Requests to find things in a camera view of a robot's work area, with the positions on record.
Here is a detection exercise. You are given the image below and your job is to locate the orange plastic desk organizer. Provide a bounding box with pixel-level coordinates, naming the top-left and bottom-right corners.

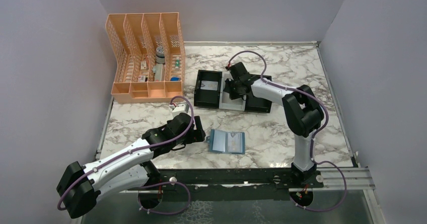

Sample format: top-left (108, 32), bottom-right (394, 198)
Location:
top-left (105, 12), bottom-right (186, 104)

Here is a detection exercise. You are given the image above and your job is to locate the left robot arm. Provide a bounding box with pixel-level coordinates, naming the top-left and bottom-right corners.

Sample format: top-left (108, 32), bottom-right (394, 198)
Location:
top-left (56, 113), bottom-right (206, 219)

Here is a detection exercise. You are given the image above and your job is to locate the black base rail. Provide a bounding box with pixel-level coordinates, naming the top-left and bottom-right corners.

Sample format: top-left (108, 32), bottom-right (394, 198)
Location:
top-left (138, 168), bottom-right (324, 190)

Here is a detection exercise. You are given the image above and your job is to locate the white red labelled box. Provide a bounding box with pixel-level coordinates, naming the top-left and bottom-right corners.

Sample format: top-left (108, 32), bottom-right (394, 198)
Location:
top-left (137, 75), bottom-right (147, 82)

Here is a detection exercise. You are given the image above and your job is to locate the black left card tray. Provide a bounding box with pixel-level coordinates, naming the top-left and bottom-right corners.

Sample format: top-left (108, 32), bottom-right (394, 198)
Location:
top-left (194, 70), bottom-right (222, 109)

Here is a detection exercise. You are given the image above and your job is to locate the white middle card tray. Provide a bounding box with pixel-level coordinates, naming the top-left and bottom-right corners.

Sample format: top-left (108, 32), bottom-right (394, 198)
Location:
top-left (219, 71), bottom-right (246, 111)

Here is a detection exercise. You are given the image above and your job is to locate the blue card holder wallet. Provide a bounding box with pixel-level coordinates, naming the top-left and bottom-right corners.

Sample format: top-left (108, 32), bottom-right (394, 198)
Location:
top-left (205, 129), bottom-right (245, 155)

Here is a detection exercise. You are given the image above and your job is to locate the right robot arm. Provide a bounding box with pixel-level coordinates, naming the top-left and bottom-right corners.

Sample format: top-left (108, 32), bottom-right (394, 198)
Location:
top-left (225, 62), bottom-right (324, 187)

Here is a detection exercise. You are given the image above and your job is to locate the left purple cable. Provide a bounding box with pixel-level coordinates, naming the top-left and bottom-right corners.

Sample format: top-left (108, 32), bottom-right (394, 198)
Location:
top-left (56, 96), bottom-right (195, 216)

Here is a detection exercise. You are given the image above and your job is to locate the silver crest card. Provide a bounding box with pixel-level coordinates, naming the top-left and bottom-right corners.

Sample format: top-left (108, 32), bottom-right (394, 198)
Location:
top-left (227, 132), bottom-right (244, 154)

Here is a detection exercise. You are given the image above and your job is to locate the silver card in left tray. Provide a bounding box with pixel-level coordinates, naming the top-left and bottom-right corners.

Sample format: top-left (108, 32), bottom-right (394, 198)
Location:
top-left (200, 81), bottom-right (219, 91)

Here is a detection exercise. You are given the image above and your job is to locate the green white small bottle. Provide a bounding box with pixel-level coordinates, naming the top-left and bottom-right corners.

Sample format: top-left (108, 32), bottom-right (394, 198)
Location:
top-left (175, 58), bottom-right (180, 69)

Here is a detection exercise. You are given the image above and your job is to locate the round tin in organizer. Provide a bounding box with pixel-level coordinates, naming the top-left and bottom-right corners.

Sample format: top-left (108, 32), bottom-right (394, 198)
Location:
top-left (155, 46), bottom-right (166, 64)

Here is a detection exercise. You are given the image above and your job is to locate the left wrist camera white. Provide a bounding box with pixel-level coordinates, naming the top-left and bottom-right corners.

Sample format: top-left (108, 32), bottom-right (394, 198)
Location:
top-left (169, 103), bottom-right (189, 117)

